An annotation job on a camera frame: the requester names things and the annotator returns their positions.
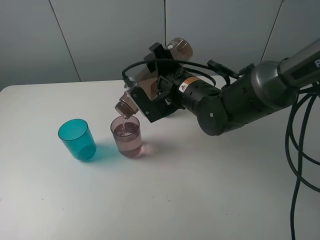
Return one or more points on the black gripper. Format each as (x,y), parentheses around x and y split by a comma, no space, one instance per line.
(169,70)

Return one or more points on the brown translucent water bottle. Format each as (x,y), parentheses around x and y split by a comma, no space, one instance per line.
(178,48)

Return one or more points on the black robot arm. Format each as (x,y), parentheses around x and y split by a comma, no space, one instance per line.
(250,94)

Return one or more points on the pink translucent cup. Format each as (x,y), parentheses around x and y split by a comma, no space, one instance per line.
(127,136)

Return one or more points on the teal translucent cup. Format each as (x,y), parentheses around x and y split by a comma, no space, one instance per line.
(77,138)

